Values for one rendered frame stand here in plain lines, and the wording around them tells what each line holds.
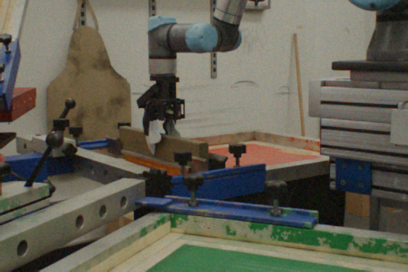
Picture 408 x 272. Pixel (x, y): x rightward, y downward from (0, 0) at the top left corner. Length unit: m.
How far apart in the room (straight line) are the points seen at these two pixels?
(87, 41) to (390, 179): 2.56
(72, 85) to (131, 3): 0.65
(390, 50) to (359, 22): 3.91
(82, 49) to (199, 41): 2.25
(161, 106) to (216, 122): 2.74
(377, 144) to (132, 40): 2.68
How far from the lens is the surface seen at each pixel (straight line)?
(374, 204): 2.18
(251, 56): 4.53
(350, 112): 1.48
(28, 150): 1.83
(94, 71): 3.77
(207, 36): 1.57
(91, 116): 3.80
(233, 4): 1.66
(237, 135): 2.21
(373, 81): 1.46
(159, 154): 1.70
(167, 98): 1.64
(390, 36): 1.44
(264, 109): 4.64
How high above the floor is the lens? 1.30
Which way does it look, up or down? 7 degrees down
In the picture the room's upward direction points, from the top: straight up
